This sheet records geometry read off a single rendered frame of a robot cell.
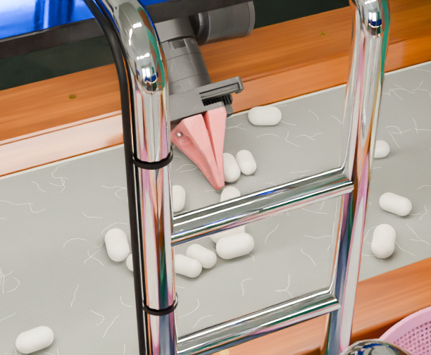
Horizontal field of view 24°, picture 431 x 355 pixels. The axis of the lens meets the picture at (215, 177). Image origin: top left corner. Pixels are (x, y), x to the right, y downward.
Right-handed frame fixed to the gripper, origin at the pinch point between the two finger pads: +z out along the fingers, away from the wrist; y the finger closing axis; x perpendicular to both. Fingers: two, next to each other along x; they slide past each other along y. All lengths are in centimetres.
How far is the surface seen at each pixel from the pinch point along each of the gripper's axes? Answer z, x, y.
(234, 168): -0.7, -0.1, 2.1
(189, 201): 1.1, 0.8, -3.3
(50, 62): -60, 148, 17
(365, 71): 1.3, -40.5, -1.5
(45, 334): 9.3, -8.7, -22.1
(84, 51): -61, 149, 27
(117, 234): 2.5, -3.3, -12.2
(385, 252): 12.4, -10.1, 9.9
